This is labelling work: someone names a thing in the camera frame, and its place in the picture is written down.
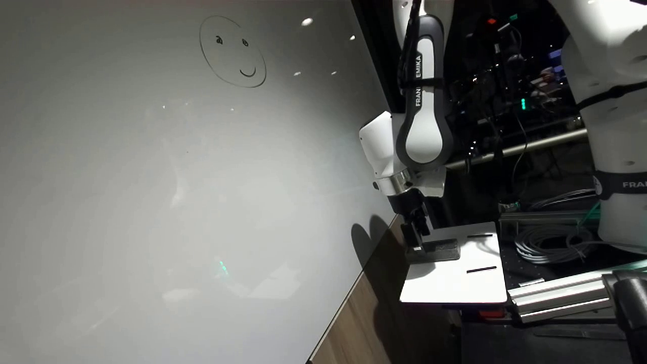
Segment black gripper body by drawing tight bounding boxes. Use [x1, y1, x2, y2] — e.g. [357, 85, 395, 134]
[402, 189, 448, 235]

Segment black smiley face drawing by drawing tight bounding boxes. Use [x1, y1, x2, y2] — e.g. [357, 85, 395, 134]
[196, 15, 268, 92]

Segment large white board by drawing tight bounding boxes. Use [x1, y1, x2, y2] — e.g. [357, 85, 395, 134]
[0, 0, 432, 364]

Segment white tray shelf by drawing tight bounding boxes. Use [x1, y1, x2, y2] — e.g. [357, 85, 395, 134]
[398, 221, 510, 308]

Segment long metal bar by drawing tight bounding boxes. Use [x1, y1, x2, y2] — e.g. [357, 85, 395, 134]
[446, 125, 591, 172]

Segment coiled grey cable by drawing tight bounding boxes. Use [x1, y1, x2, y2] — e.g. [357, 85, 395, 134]
[512, 219, 598, 268]

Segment aluminium extrusion rail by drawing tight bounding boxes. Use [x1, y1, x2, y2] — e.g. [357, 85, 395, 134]
[506, 268, 618, 324]

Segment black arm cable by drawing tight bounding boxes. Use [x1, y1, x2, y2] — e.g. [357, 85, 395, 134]
[396, 0, 424, 89]

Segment dark cylinder post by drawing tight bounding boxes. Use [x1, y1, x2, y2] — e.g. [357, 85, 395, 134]
[603, 273, 647, 364]

